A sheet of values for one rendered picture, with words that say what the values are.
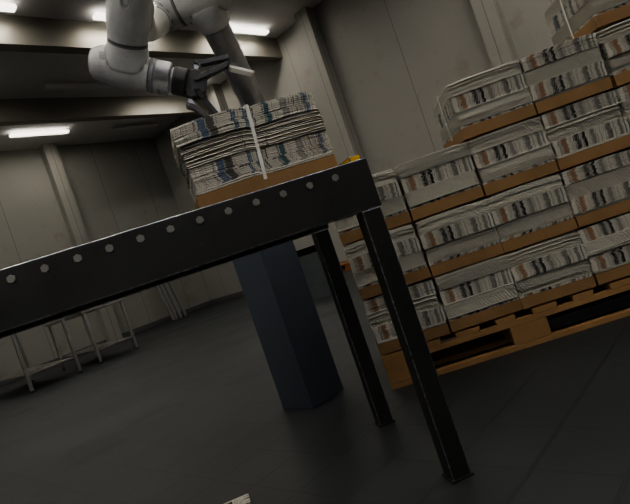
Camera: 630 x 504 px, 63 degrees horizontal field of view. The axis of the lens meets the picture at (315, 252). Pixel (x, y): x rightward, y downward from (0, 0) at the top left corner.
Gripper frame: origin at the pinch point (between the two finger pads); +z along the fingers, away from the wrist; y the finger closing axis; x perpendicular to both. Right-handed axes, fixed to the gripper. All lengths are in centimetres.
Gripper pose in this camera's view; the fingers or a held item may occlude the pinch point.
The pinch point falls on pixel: (246, 96)
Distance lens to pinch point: 152.5
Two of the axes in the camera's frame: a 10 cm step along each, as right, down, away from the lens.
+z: 9.7, 1.6, 2.1
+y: -1.4, 9.9, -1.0
